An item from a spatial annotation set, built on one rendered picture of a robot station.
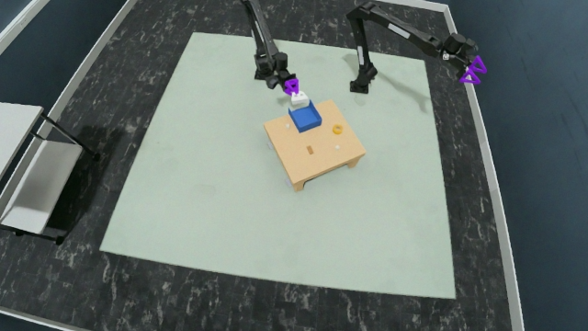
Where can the blue open-top tray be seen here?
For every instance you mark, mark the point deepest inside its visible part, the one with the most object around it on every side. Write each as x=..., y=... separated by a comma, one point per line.
x=306, y=117

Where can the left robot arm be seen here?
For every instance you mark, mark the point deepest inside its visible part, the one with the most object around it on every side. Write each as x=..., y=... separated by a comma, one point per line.
x=430, y=45

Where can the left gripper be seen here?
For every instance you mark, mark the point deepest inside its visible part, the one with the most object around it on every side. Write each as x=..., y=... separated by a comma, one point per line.
x=472, y=60

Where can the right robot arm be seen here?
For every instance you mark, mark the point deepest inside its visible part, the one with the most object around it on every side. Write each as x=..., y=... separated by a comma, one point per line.
x=265, y=45

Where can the yellow tape roll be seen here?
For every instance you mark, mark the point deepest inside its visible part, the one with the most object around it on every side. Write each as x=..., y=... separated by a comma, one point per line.
x=337, y=126

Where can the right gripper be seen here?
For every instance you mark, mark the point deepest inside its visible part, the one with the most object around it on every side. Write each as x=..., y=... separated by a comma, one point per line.
x=290, y=85

